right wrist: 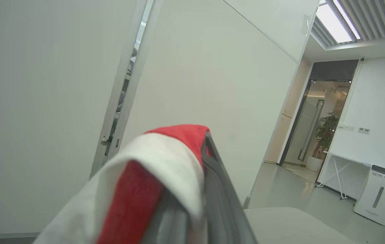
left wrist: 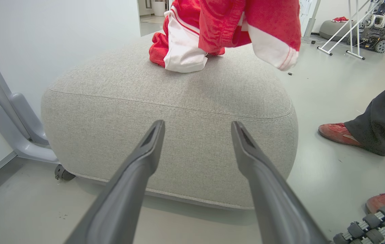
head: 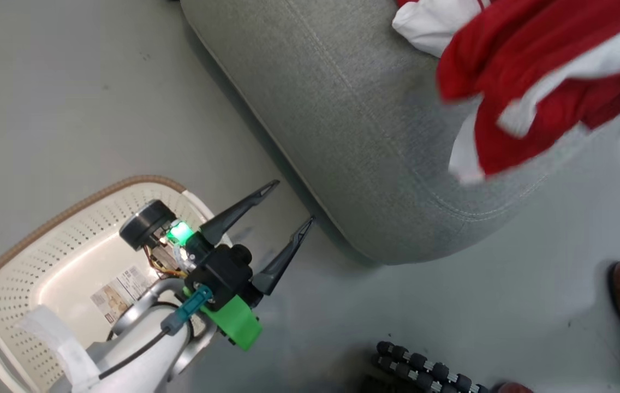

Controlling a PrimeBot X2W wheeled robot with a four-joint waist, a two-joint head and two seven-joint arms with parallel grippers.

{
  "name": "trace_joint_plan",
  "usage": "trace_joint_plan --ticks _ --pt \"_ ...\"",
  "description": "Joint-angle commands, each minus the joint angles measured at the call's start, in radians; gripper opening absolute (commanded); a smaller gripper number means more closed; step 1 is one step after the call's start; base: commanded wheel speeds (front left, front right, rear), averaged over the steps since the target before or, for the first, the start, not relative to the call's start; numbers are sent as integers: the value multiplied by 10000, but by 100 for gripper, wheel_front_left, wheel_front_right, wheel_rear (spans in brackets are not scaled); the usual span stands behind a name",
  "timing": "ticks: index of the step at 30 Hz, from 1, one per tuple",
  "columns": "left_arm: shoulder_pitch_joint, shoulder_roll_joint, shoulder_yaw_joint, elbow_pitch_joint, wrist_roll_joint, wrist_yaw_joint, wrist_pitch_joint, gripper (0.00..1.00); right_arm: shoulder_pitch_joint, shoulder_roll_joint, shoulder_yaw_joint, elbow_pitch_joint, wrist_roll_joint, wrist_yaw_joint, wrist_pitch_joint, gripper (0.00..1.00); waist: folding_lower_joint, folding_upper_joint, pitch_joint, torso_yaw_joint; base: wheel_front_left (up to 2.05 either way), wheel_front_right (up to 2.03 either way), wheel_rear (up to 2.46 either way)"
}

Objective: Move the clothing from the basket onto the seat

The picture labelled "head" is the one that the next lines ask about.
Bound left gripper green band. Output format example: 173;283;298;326
118;180;316;295

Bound red and white garment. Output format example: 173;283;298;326
437;0;620;186

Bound grey fabric sofa cushion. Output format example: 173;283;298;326
179;0;620;266

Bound printed paper label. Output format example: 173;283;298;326
90;266;159;325

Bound white perforated laundry basket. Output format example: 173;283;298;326
0;175;234;393

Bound white garment with red edge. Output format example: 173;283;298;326
392;0;493;58

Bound bright green camera mount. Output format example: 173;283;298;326
182;287;263;351

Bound teal cable connector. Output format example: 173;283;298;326
160;285;215;335

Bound thin black cable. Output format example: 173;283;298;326
97;325;180;380

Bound white fabric strap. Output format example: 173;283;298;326
15;306;102;391

